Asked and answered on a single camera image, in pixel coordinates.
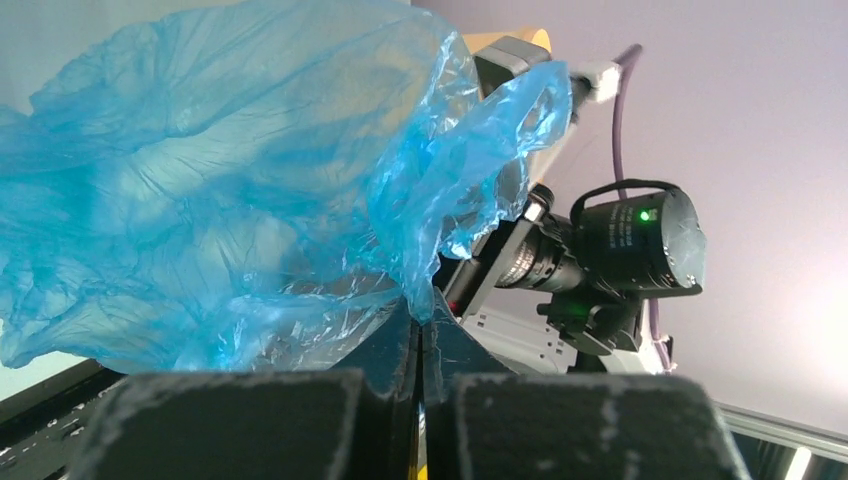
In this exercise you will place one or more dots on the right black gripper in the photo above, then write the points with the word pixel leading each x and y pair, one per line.
pixel 466 283

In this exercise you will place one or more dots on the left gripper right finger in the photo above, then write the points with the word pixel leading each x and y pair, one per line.
pixel 485 421

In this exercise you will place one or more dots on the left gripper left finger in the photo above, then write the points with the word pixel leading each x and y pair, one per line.
pixel 354 420

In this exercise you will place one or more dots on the beige plastic trash bin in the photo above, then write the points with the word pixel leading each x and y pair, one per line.
pixel 539 162

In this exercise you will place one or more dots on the blue plastic trash bag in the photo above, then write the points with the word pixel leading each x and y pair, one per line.
pixel 256 185

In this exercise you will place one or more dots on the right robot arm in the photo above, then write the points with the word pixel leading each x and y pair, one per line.
pixel 604 267

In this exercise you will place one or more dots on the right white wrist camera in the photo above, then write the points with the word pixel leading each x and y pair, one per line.
pixel 508 57

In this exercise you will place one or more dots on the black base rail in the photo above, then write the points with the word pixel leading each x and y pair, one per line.
pixel 41 426

